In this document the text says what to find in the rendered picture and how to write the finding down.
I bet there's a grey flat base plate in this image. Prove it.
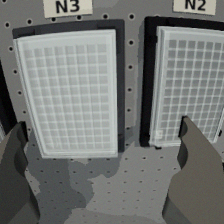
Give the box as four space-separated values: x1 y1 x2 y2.
0 0 224 224

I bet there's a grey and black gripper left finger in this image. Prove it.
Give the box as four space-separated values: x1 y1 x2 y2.
0 121 40 224

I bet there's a black l-shaped nest locator rail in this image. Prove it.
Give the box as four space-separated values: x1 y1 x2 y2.
12 19 125 153

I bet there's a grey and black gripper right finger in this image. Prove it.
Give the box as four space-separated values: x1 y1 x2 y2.
162 115 224 224

